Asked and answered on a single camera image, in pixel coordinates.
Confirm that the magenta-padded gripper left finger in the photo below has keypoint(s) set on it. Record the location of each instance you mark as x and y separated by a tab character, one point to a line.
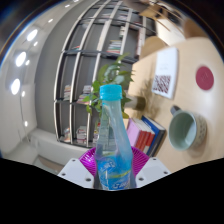
75	171

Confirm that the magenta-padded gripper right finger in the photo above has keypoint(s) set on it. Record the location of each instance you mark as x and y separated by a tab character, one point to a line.
153	171

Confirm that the clear blue-capped drink bottle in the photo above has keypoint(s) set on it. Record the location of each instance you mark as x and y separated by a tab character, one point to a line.
112	143

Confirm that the red book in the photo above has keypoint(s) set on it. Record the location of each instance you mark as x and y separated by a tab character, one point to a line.
148	140
141	136

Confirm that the dark blue book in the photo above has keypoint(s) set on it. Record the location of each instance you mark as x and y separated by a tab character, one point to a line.
157	133

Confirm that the pink book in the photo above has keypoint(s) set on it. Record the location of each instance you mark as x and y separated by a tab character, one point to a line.
132	131

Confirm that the green patterned ceramic mug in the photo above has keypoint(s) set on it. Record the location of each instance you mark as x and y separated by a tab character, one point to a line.
183	130

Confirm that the white magazine with red print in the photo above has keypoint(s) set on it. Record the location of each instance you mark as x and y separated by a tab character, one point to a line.
165	71

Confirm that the green potted plant white pot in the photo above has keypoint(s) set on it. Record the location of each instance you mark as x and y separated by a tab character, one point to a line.
108	75

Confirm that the grey shelf unit with books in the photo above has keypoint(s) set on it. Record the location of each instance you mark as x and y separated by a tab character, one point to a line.
83	66

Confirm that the flat round red coaster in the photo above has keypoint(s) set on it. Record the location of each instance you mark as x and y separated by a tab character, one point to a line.
204	77

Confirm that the group of round ceiling lights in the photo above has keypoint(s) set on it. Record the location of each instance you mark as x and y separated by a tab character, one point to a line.
20	59

